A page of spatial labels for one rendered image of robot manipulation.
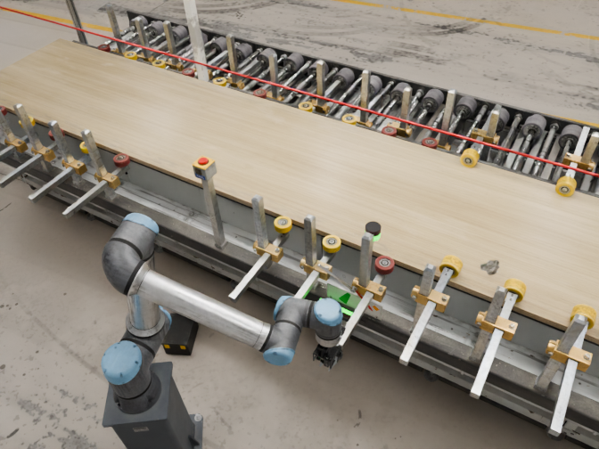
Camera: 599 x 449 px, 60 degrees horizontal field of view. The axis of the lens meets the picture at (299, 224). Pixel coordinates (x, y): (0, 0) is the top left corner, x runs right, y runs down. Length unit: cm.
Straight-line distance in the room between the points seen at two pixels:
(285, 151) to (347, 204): 51
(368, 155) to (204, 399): 154
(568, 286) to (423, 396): 101
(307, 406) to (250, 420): 30
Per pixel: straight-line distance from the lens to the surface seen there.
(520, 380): 226
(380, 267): 219
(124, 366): 210
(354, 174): 262
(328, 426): 282
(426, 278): 197
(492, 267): 228
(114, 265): 165
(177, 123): 309
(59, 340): 341
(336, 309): 171
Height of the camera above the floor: 259
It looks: 46 degrees down
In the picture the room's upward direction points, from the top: 3 degrees counter-clockwise
